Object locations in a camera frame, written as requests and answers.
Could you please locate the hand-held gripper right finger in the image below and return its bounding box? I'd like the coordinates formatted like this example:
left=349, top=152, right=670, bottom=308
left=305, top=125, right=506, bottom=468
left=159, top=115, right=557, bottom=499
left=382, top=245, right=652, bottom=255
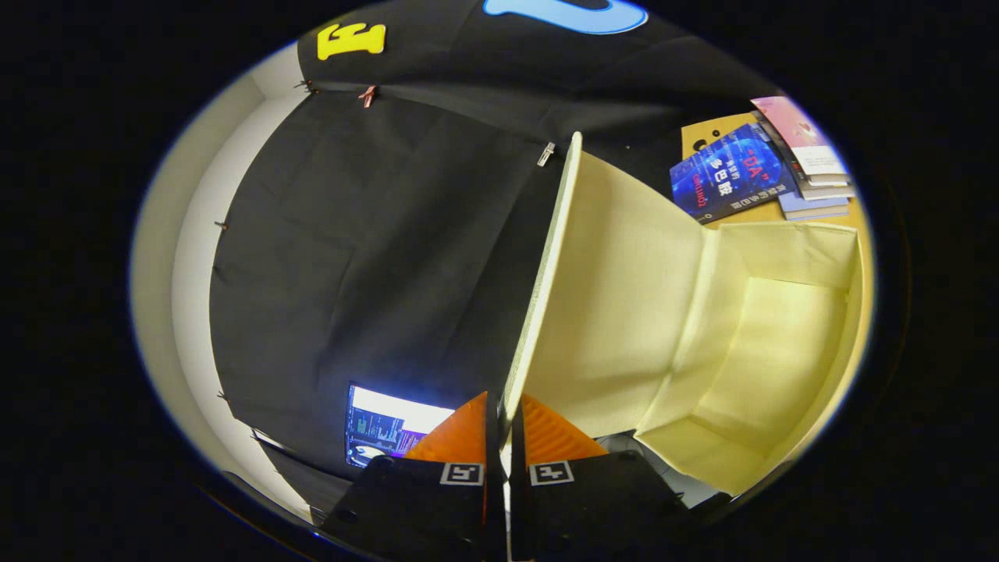
left=509, top=394, right=689, bottom=562

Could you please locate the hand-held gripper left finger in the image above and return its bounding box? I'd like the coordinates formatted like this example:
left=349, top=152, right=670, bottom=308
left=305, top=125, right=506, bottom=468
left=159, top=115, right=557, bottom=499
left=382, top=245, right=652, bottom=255
left=320, top=392, right=508, bottom=562

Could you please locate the cream fabric storage box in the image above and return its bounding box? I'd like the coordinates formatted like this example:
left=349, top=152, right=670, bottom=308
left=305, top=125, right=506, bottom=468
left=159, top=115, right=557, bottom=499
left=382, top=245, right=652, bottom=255
left=499, top=131, right=863, bottom=496

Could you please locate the computer monitor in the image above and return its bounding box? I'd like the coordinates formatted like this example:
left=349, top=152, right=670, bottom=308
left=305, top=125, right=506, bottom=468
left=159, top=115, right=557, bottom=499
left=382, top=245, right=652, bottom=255
left=346, top=384, right=455, bottom=468

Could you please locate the black backdrop cloth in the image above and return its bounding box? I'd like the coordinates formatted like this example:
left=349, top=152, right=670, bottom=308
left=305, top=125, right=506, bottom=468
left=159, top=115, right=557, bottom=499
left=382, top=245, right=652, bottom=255
left=209, top=0, right=781, bottom=500

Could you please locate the pale blue book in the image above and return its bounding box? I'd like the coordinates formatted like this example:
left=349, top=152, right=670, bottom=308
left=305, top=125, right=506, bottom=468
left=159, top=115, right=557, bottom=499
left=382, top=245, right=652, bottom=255
left=778, top=191, right=850, bottom=222

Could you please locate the pink book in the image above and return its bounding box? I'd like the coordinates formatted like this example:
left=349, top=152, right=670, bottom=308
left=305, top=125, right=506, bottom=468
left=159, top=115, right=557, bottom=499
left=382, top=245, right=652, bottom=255
left=751, top=96, right=851, bottom=187

